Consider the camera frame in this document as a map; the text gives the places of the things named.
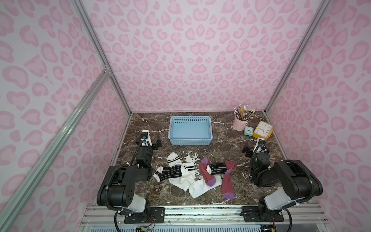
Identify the maroon purple sock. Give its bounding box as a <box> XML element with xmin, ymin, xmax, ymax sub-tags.
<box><xmin>221</xmin><ymin>160</ymin><xmax>237</xmax><ymax>200</ymax></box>
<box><xmin>199</xmin><ymin>157</ymin><xmax>216</xmax><ymax>187</ymax></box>

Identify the white sock with black bands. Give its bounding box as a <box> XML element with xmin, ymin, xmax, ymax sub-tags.
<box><xmin>167</xmin><ymin>153</ymin><xmax>196</xmax><ymax>191</ymax></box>

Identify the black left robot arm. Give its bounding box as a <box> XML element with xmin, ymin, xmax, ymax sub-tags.
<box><xmin>97</xmin><ymin>130</ymin><xmax>162</xmax><ymax>220</ymax></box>

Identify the aluminium front rail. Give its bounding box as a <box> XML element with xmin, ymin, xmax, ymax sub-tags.
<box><xmin>78</xmin><ymin>204</ymin><xmax>332</xmax><ymax>232</ymax></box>

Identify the bundle of coloured pencils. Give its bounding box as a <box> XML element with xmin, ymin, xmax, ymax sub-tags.
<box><xmin>233</xmin><ymin>104</ymin><xmax>256</xmax><ymax>121</ymax></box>

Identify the yellow square alarm clock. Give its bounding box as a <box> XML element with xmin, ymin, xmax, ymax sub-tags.
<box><xmin>253</xmin><ymin>121</ymin><xmax>273</xmax><ymax>140</ymax></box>

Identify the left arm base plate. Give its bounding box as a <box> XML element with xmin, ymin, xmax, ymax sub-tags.
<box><xmin>124</xmin><ymin>207</ymin><xmax>165</xmax><ymax>224</ymax></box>

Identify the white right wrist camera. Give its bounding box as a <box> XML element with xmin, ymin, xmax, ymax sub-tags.
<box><xmin>253</xmin><ymin>138</ymin><xmax>267</xmax><ymax>154</ymax></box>

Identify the pink pencil cup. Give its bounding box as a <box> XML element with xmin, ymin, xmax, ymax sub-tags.
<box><xmin>232</xmin><ymin>116</ymin><xmax>248</xmax><ymax>131</ymax></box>

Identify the black striped sock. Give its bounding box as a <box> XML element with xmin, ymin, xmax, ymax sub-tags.
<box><xmin>207</xmin><ymin>163</ymin><xmax>227</xmax><ymax>176</ymax></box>
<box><xmin>153</xmin><ymin>164</ymin><xmax>186</xmax><ymax>182</ymax></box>

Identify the aluminium frame strut left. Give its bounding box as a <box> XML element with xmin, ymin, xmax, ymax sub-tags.
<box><xmin>1</xmin><ymin>70</ymin><xmax>109</xmax><ymax>232</ymax></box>

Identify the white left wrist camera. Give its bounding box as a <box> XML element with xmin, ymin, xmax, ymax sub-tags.
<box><xmin>140</xmin><ymin>130</ymin><xmax>152</xmax><ymax>147</ymax></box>

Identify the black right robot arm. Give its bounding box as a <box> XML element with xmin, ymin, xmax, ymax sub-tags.
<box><xmin>242</xmin><ymin>142</ymin><xmax>323</xmax><ymax>218</ymax></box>

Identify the light blue plastic basket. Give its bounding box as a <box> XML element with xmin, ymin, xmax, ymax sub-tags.
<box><xmin>168</xmin><ymin>116</ymin><xmax>213</xmax><ymax>146</ymax></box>

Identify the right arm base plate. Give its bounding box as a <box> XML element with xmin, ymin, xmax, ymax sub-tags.
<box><xmin>240</xmin><ymin>206</ymin><xmax>285</xmax><ymax>222</ymax></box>

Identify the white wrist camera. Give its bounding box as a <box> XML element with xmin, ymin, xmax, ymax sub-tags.
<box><xmin>140</xmin><ymin>130</ymin><xmax>152</xmax><ymax>147</ymax></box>
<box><xmin>253</xmin><ymin>138</ymin><xmax>267</xmax><ymax>154</ymax></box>

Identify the small teal cube clock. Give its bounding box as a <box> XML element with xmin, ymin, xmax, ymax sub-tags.
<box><xmin>243</xmin><ymin>126</ymin><xmax>255</xmax><ymax>136</ymax></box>

